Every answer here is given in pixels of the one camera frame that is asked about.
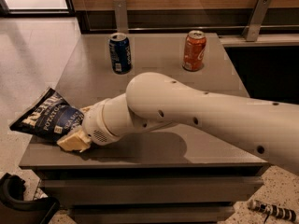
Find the grey cabinet with drawers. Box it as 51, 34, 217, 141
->
20, 34, 269, 224

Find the black white striped object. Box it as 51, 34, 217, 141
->
247, 200, 299, 224

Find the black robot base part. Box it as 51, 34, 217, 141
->
0, 173, 60, 224

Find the blue Kettle chip bag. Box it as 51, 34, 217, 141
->
9, 88, 84, 141

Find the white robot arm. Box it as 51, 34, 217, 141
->
58, 72, 299, 174

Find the left metal bracket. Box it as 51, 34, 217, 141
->
113, 0, 129, 34

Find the right metal bracket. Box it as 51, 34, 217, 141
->
242, 0, 272, 42

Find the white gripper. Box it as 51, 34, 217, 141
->
57, 97, 125, 152

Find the metal bracket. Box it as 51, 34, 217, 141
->
113, 0, 129, 34
242, 0, 272, 42

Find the blue soda can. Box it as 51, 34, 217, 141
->
109, 33, 132, 74

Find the orange soda can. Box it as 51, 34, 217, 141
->
183, 30, 206, 72

